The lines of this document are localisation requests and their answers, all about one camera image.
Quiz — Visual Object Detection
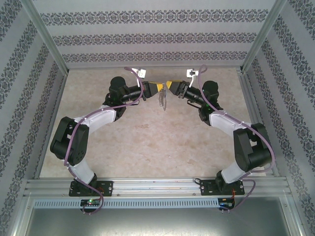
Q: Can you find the silver keyring with fob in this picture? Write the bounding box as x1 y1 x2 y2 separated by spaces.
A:
158 88 170 112

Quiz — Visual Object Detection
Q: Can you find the right circuit board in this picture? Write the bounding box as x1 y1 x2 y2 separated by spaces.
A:
219 198 236 209

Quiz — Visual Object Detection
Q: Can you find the circuit board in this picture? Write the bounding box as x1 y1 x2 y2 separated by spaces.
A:
219 198 236 209
80 198 102 207

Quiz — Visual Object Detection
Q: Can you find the left circuit board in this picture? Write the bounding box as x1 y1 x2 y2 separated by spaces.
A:
80 198 102 207

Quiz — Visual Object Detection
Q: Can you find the grey metal sheet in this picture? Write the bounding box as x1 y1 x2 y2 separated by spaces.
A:
26 207 300 236

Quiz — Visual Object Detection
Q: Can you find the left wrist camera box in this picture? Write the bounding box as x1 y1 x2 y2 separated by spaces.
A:
131 67 148 79

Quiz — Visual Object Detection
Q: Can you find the aluminium side rail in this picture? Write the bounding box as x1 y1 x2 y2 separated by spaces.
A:
33 71 68 179
236 68 280 177

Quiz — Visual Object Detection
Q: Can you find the aluminium corner post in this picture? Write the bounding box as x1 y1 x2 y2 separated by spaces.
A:
19 0 70 74
239 0 288 74

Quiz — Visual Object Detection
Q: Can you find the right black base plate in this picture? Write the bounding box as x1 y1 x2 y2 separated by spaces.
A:
199 180 246 197

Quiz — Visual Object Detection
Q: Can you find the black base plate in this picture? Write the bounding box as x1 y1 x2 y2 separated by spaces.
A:
199 180 246 197
68 180 114 197

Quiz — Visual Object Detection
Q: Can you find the aluminium mounting rail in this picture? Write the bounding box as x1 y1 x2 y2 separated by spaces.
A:
23 178 290 198

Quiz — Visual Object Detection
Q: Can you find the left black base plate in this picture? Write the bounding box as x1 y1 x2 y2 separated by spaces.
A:
68 180 114 197

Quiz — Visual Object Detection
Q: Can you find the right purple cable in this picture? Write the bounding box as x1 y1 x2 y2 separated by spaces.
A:
191 64 276 214

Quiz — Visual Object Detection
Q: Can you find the purple cable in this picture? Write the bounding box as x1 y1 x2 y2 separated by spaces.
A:
63 66 145 216
191 64 276 214

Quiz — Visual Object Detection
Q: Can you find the slotted grey cable duct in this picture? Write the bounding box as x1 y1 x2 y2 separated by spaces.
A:
33 198 220 209

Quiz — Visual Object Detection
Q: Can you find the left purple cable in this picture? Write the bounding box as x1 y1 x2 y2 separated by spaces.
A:
63 66 145 216

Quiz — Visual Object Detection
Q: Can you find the aluminium frame beam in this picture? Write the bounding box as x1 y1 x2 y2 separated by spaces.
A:
280 194 312 236
7 193 35 236

